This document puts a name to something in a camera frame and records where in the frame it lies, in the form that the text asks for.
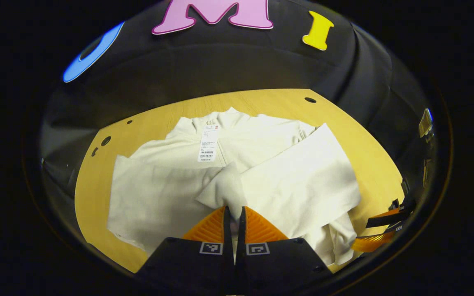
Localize black backdrop cloth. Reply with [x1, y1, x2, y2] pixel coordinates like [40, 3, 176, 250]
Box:
[39, 0, 439, 231]

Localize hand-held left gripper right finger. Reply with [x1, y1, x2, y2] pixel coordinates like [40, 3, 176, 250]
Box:
[236, 206, 333, 296]

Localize pale rectangular panel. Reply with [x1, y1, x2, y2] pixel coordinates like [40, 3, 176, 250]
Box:
[418, 108, 434, 138]

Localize white paper garment tag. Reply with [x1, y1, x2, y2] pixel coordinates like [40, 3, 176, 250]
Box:
[197, 124, 220, 162]

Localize cream long-sleeved sweatshirt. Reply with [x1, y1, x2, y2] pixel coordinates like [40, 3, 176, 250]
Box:
[106, 107, 362, 268]

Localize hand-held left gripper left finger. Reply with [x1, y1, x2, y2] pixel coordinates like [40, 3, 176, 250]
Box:
[135, 206, 236, 296]

